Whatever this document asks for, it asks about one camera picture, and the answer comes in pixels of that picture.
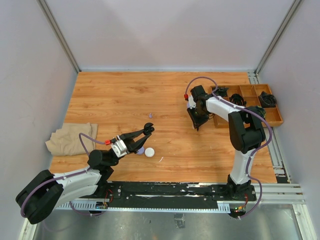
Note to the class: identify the rolled dark tie right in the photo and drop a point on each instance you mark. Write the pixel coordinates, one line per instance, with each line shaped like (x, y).
(267, 100)

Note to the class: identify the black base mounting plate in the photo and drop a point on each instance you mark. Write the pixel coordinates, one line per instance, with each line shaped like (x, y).
(166, 194)

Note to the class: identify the rolled blue yellow tie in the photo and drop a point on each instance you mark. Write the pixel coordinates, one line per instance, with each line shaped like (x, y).
(261, 111)

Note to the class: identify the rolled black tie centre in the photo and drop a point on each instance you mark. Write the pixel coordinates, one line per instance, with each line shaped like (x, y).
(237, 99)

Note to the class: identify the rolled dark tie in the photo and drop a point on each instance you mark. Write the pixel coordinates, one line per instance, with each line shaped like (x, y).
(222, 91)
(267, 100)

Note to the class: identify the white slotted cable duct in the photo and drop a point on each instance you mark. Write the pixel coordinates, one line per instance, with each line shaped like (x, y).
(98, 206)

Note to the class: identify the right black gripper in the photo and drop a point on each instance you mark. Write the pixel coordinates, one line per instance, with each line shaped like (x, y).
(197, 122)

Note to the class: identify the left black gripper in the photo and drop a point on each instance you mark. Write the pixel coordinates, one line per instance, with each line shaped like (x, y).
(133, 146)

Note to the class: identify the wooden compartment tray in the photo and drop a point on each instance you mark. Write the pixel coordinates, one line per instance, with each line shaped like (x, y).
(251, 92)

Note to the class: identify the white earbud charging case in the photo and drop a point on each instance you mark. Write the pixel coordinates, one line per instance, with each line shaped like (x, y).
(149, 152)

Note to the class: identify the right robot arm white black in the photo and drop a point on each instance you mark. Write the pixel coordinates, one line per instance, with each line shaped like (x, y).
(246, 133)

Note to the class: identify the purple charging case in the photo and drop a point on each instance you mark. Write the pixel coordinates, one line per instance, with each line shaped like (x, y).
(140, 151)

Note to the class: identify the black earbud charging case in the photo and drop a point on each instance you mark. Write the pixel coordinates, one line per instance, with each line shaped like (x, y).
(148, 128)

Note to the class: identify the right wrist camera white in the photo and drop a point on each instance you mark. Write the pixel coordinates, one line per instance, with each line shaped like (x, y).
(191, 104)

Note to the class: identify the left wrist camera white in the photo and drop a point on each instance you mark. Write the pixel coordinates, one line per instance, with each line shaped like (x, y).
(119, 148)

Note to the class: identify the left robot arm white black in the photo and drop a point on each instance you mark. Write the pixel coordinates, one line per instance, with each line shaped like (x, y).
(47, 191)

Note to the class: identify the beige folded cloth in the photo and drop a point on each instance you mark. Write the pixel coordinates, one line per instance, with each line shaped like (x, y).
(65, 141)

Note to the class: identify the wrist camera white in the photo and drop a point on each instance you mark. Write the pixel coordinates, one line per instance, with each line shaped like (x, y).
(119, 148)
(191, 104)

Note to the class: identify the rolled dark tie top left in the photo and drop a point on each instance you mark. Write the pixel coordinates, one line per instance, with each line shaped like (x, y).
(222, 91)

